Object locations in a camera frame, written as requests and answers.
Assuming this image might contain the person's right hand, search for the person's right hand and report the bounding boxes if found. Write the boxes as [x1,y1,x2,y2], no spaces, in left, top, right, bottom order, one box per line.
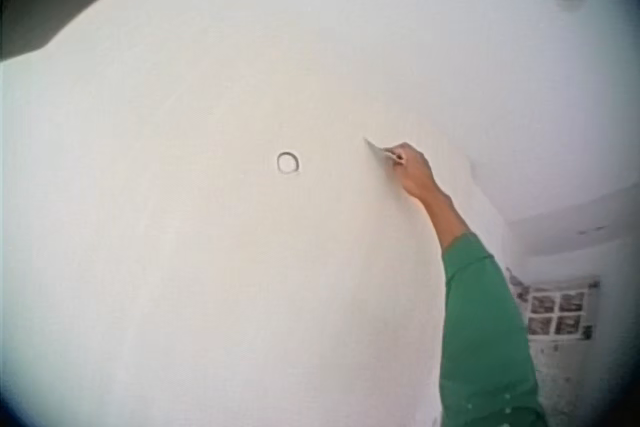
[382,142,440,205]

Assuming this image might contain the white framed grid window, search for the white framed grid window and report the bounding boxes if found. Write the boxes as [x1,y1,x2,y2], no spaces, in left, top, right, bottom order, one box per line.
[522,282,597,343]

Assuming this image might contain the round ceiling outlet hole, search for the round ceiling outlet hole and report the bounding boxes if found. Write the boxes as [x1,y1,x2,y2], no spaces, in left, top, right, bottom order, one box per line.
[276,150,302,176]

